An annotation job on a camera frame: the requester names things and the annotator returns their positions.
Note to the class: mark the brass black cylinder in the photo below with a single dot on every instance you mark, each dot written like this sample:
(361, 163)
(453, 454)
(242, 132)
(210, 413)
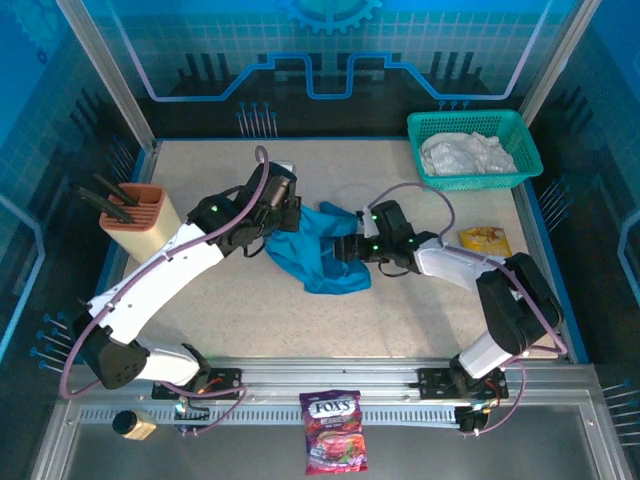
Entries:
(132, 425)

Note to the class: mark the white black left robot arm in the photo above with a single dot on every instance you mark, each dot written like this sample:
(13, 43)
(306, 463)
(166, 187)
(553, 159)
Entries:
(155, 280)

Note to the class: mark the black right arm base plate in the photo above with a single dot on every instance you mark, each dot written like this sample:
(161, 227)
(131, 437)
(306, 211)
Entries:
(435, 382)

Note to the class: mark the yellow snack packet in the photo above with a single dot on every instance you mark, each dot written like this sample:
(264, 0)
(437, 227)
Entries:
(485, 239)

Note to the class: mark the aluminium frame post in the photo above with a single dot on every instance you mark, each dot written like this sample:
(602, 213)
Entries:
(110, 75)
(555, 55)

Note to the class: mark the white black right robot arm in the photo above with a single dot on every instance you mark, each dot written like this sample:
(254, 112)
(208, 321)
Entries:
(510, 300)

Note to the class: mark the blue t-shirt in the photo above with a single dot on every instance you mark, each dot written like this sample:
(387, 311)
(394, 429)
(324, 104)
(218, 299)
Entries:
(310, 255)

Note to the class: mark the teal plastic basket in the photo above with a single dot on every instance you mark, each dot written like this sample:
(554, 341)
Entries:
(520, 172)

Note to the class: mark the purple Fox's candy bag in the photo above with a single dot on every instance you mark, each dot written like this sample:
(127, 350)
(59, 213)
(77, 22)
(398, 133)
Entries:
(332, 432)

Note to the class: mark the white t-shirt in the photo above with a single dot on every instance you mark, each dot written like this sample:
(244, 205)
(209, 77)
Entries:
(467, 154)

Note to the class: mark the aluminium mounting rail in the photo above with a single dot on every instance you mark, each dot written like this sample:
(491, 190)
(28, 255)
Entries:
(330, 372)

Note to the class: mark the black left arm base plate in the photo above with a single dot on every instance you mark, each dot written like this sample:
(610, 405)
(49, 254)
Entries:
(225, 380)

